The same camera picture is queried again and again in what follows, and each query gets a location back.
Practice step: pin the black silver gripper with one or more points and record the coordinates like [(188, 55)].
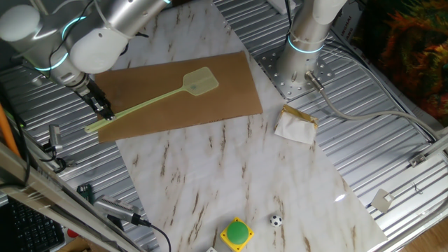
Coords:
[(92, 94)]

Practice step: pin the pale green plastic flyswatter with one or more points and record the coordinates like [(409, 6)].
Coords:
[(201, 82)]

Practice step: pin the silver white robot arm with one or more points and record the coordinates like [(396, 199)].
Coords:
[(304, 38)]

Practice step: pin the orange pole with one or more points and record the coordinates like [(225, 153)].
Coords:
[(7, 133)]

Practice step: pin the slim aluminium pole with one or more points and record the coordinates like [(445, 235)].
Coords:
[(39, 5)]

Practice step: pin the brown cardboard sheet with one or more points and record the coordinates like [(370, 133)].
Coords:
[(231, 98)]

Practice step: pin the red button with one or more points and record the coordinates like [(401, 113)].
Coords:
[(71, 233)]

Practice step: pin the brown cardboard box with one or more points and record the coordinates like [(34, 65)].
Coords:
[(77, 245)]

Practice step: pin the black keyboard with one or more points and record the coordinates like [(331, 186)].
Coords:
[(31, 231)]

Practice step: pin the white marble pattern board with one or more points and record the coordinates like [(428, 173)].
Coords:
[(245, 175)]

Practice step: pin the small white object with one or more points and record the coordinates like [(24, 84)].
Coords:
[(211, 250)]

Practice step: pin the yellow box green button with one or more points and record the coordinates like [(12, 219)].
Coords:
[(237, 232)]

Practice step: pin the gold white tissue pack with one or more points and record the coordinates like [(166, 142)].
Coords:
[(294, 129)]

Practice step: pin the small soccer ball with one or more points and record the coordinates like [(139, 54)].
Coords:
[(276, 220)]

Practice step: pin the white box red print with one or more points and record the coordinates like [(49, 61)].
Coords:
[(346, 24)]

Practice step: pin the colourful patterned cloth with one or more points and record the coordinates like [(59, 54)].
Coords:
[(413, 52)]

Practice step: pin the small silver camera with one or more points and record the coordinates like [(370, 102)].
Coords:
[(55, 134)]

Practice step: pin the aluminium frame beam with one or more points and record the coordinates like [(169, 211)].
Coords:
[(35, 185)]

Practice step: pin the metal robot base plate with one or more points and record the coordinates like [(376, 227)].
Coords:
[(290, 87)]

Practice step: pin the small metal corner bracket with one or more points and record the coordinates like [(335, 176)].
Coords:
[(418, 160)]

